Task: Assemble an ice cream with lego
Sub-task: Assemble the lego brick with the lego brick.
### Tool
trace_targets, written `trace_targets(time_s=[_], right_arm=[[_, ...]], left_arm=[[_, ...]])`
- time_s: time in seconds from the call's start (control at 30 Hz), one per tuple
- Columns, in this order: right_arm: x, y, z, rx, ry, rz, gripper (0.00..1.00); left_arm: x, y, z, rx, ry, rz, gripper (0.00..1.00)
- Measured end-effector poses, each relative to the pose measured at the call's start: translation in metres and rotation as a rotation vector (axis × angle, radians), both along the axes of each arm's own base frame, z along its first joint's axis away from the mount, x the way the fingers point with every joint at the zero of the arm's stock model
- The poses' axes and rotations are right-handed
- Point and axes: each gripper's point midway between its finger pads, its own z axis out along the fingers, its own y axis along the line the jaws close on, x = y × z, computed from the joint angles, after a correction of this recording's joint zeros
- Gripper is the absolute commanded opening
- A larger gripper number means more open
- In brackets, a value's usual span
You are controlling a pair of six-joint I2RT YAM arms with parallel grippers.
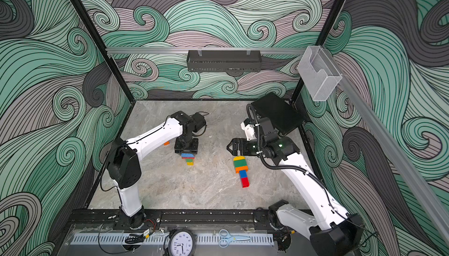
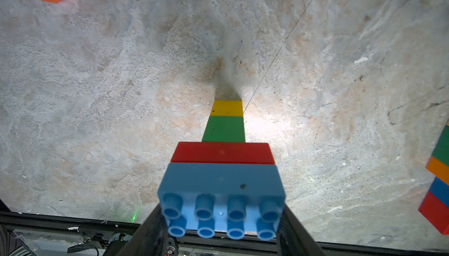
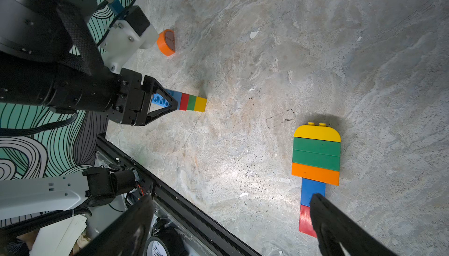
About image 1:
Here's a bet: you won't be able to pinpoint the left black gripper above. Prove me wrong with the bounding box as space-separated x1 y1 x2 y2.
175 135 199 155

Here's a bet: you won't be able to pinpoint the yellow curved lego brick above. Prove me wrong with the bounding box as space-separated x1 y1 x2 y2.
233 156 246 161

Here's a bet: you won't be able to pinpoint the light blue lego brick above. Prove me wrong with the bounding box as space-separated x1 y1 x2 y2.
181 153 195 158

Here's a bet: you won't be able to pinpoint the green long lego brick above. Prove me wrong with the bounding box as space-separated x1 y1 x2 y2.
233 159 247 169

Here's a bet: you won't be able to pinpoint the orange long lego brick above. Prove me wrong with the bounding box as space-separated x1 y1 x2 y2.
235 166 249 173

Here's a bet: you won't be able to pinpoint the blue square lego brick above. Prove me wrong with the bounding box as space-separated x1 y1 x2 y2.
239 170 247 179

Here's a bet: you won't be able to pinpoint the red square lego brick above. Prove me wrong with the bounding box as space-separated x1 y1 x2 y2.
240 177 250 188

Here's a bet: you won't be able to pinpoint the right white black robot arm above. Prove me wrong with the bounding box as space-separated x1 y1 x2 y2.
226 137 365 256

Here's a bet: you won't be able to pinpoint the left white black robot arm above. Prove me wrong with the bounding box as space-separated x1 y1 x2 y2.
106 111 206 224

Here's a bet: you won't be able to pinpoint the black briefcase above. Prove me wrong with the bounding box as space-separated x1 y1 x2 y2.
251 92 304 135

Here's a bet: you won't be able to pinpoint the light blue scissors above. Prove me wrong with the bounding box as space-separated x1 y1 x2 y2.
219 229 251 248

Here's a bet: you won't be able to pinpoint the white analog clock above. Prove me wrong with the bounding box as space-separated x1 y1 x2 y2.
168 229 196 256

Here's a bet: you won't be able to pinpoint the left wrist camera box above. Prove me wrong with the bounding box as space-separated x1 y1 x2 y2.
191 112 207 137

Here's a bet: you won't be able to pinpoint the white slotted cable duct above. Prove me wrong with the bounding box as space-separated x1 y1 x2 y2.
70 233 275 246

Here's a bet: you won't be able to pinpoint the aluminium back rail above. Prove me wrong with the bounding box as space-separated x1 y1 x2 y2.
106 47 306 55

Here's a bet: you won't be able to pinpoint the aluminium rail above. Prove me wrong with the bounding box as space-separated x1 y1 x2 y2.
106 47 306 55
322 47 449 246

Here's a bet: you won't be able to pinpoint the clear plastic wall holder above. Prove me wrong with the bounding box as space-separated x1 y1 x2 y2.
297 45 342 102

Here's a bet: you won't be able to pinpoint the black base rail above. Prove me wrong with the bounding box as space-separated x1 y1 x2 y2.
68 208 282 231

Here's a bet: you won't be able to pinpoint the aluminium right rail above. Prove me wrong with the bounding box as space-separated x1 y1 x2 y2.
322 47 449 246

